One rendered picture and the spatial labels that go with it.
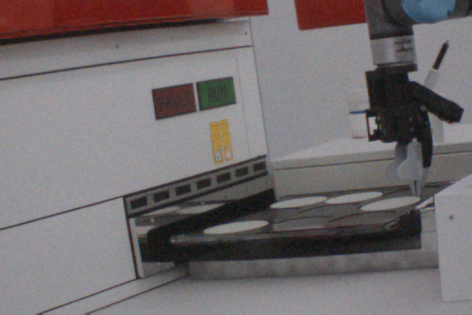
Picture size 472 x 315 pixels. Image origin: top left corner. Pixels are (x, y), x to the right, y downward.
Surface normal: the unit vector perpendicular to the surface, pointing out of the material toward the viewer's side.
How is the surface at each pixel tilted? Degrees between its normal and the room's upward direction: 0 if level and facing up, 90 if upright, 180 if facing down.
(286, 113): 90
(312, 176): 90
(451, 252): 90
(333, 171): 90
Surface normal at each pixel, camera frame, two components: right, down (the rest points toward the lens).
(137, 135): 0.85, -0.09
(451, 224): -0.51, 0.11
